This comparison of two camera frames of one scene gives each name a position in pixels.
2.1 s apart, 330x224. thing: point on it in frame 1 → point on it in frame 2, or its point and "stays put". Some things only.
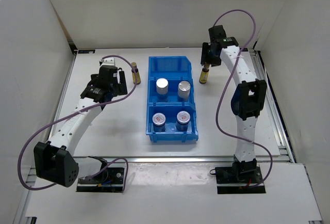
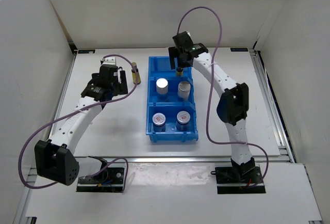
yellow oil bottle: x=204 y=73 → x=179 y=71
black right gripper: x=204 y=58 → x=174 y=53
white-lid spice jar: x=183 y=118 stays put
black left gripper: x=120 y=88 stays put
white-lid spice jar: x=159 y=120 stays put
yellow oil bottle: x=134 y=65 stays put
